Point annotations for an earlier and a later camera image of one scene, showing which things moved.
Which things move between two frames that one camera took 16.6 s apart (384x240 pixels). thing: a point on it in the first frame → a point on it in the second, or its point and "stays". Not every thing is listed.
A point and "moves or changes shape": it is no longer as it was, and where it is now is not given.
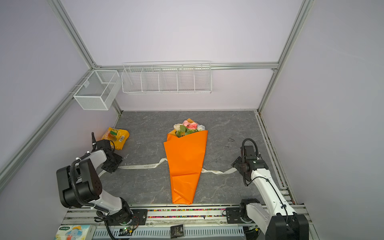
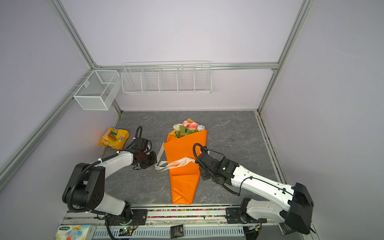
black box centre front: x=177 y=231 stays
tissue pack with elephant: x=76 y=232 stays
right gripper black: x=237 y=163 → x=203 y=175
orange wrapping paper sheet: x=185 y=156 stays
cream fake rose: x=177 y=126 stays
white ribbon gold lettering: x=147 y=165 moves or changes shape
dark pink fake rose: x=193 y=125 stays
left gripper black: x=119 y=159 → x=154 y=160
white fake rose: x=201 y=127 stays
